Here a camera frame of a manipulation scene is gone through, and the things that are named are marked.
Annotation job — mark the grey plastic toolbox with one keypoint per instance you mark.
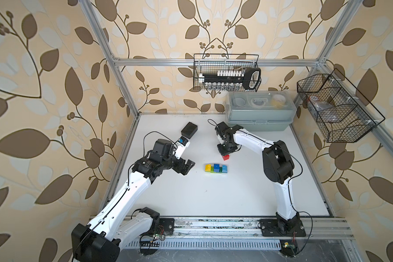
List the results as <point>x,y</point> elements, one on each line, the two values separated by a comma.
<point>266,111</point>

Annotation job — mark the right wire basket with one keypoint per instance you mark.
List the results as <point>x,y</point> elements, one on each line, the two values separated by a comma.
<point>342,112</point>

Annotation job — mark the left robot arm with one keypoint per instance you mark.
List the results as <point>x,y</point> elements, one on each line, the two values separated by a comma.
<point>103,238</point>

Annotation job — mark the aluminium front rail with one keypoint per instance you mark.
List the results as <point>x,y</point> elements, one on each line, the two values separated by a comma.
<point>239,233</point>

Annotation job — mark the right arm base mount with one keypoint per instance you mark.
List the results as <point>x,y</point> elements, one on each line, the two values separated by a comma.
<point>280,228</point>

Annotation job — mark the back wire basket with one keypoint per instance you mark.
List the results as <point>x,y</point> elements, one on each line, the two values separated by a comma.
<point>213,62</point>

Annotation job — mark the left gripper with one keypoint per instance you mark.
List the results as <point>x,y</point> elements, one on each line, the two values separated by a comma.
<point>181,168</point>

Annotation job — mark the wire basket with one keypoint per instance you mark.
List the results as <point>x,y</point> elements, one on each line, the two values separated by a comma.
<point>213,62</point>
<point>342,112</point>

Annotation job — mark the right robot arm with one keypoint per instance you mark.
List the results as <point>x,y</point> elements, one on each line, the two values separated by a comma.
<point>278,164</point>

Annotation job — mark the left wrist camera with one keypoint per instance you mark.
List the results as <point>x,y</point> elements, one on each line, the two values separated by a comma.
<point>181,145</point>

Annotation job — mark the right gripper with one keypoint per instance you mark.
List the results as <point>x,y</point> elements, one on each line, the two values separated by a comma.
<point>223,152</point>

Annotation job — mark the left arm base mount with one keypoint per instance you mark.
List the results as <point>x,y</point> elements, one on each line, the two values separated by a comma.
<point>164,226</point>

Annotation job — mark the black box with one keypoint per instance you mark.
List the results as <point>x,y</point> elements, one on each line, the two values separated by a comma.
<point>189,130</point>

